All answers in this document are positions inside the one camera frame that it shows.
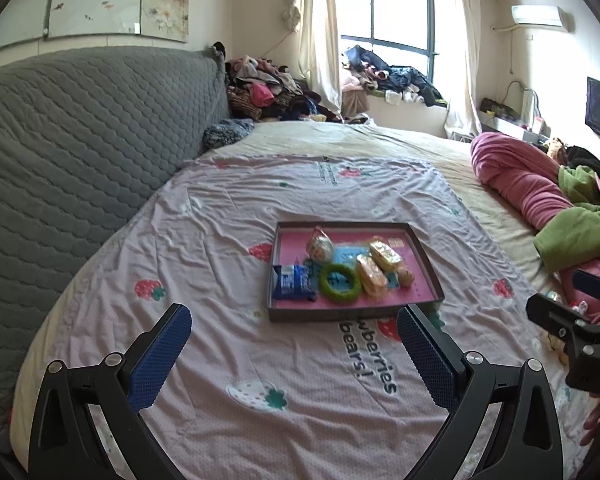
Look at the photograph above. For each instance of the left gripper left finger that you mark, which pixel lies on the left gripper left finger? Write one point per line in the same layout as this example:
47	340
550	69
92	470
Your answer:
64	443

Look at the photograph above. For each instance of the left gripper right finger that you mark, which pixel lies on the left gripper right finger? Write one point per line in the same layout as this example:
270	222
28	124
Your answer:
525	441

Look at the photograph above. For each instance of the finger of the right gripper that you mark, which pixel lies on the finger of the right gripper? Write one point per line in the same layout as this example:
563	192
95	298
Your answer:
556	319
587	283

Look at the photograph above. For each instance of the brown walnut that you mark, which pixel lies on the brown walnut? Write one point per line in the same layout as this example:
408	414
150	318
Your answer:
405	276

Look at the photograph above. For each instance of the yellow rice cracker packet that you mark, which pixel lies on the yellow rice cracker packet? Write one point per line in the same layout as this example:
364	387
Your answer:
385	256

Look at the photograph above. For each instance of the orange biscuit packet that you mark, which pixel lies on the orange biscuit packet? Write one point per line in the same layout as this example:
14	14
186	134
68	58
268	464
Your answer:
373	279

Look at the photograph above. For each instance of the red white snack packet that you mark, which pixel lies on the red white snack packet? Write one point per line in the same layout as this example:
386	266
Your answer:
320	247

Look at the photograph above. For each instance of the blue cookie packet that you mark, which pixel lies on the blue cookie packet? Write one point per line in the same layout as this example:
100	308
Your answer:
293	282

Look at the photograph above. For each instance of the person's hand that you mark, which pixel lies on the person's hand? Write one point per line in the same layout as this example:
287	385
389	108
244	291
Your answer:
591	423

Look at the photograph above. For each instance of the green blanket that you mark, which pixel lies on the green blanket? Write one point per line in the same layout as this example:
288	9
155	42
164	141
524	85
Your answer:
572	236

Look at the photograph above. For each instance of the pink rolled blanket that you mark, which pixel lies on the pink rolled blanket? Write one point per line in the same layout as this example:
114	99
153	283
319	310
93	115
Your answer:
527	179

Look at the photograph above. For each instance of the dark shallow cardboard box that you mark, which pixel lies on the dark shallow cardboard box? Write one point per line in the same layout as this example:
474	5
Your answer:
355	312

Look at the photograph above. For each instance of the white air conditioner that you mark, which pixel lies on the white air conditioner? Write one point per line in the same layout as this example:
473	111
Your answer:
539	15

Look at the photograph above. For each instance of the grey quilted headboard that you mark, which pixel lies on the grey quilted headboard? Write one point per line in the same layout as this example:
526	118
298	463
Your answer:
86	137

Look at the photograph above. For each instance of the clothes pile on windowsill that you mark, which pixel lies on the clothes pile on windowsill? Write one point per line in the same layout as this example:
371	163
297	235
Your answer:
375	75

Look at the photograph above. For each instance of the dark patterned pillow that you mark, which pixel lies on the dark patterned pillow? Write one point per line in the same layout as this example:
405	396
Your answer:
226	132

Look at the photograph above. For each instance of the clothes pile beside bed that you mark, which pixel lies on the clothes pile beside bed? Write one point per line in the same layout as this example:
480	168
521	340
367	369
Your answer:
260	90

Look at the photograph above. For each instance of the cream curtain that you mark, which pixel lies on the cream curtain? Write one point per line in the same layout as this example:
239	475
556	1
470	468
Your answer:
315	21

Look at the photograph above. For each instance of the wall painting panel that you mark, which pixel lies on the wall painting panel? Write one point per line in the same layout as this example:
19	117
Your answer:
25	20

